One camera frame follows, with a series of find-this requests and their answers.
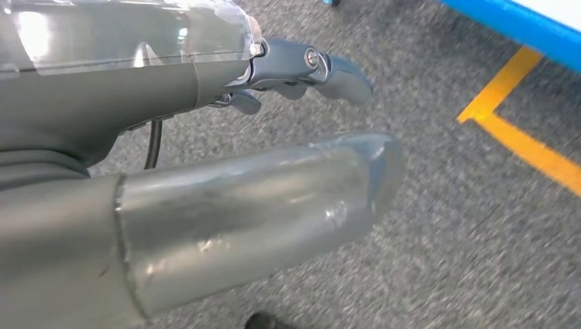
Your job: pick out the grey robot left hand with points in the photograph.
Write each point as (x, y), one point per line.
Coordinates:
(227, 218)

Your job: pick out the blue metal shelf rack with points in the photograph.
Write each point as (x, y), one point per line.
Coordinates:
(544, 35)

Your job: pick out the black ribbed robot foot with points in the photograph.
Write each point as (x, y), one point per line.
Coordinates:
(265, 322)

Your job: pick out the yellow floor tape marking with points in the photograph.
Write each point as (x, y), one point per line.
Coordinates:
(522, 143)

